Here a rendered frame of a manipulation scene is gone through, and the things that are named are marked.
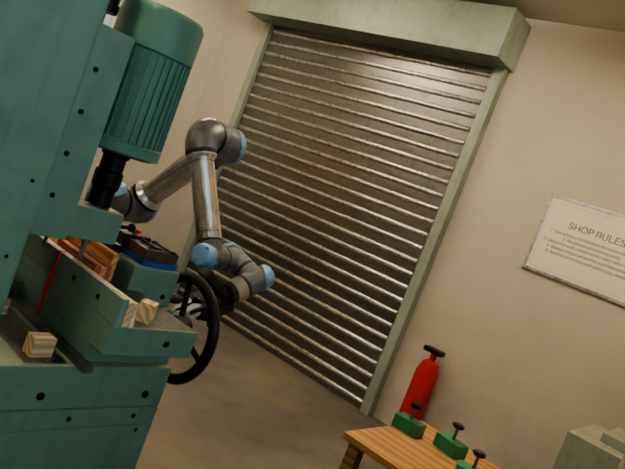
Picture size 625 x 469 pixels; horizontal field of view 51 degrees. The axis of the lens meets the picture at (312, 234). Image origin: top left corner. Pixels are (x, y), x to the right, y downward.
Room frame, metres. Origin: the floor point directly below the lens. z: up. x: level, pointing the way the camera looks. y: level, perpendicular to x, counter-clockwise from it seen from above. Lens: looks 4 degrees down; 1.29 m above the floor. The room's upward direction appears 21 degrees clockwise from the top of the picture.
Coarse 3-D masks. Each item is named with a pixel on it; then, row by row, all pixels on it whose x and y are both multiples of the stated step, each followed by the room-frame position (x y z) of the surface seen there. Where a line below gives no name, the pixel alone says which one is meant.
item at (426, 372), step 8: (432, 352) 3.87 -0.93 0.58; (440, 352) 3.86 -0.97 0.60; (424, 360) 3.88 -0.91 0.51; (432, 360) 3.87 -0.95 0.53; (416, 368) 3.89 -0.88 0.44; (424, 368) 3.84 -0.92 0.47; (432, 368) 3.84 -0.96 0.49; (416, 376) 3.86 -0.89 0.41; (424, 376) 3.83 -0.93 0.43; (432, 376) 3.83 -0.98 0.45; (416, 384) 3.84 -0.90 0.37; (424, 384) 3.82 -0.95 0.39; (432, 384) 3.84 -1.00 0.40; (408, 392) 3.87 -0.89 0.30; (416, 392) 3.83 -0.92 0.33; (424, 392) 3.83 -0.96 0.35; (408, 400) 3.85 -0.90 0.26; (416, 400) 3.83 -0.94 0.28; (424, 400) 3.83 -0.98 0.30; (400, 408) 3.90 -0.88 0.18; (408, 408) 3.84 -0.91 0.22; (424, 408) 3.85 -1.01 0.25; (416, 416) 3.83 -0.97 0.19
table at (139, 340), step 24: (24, 264) 1.43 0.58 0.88; (48, 288) 1.35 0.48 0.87; (120, 288) 1.46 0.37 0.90; (72, 312) 1.28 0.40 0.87; (96, 312) 1.23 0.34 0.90; (168, 312) 1.55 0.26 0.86; (96, 336) 1.21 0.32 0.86; (120, 336) 1.20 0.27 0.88; (144, 336) 1.25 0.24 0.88; (168, 336) 1.29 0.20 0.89; (192, 336) 1.34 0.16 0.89
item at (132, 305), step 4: (56, 244) 1.43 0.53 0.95; (72, 256) 1.38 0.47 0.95; (76, 260) 1.36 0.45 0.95; (84, 264) 1.35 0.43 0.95; (88, 268) 1.33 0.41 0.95; (100, 276) 1.30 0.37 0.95; (104, 280) 1.28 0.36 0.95; (116, 288) 1.26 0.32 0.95; (120, 292) 1.24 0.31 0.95; (132, 300) 1.22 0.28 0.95; (128, 304) 1.20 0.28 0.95; (132, 304) 1.21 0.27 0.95; (136, 304) 1.21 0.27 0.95; (128, 308) 1.20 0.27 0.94; (132, 308) 1.21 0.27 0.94; (128, 312) 1.20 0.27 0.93; (132, 312) 1.21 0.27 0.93; (124, 316) 1.20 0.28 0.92; (128, 316) 1.21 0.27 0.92; (132, 316) 1.21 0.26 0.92; (124, 320) 1.20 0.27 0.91; (128, 320) 1.21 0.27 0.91; (124, 324) 1.20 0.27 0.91; (128, 324) 1.21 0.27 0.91
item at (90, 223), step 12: (84, 204) 1.35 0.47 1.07; (84, 216) 1.33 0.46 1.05; (96, 216) 1.35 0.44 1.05; (108, 216) 1.37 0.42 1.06; (120, 216) 1.39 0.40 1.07; (72, 228) 1.32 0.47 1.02; (84, 228) 1.34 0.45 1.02; (96, 228) 1.36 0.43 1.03; (108, 228) 1.38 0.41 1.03; (84, 240) 1.38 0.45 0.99; (96, 240) 1.37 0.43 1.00; (108, 240) 1.39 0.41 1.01
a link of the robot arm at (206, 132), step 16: (192, 128) 1.99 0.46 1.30; (208, 128) 1.99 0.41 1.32; (192, 144) 1.95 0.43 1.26; (208, 144) 1.96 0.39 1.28; (192, 160) 1.96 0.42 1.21; (208, 160) 1.96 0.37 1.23; (192, 176) 1.95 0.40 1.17; (208, 176) 1.94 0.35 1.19; (208, 192) 1.93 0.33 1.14; (208, 208) 1.91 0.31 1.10; (208, 224) 1.90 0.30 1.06; (208, 240) 1.89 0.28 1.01; (192, 256) 1.87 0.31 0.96; (208, 256) 1.85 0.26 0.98; (224, 256) 1.91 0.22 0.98
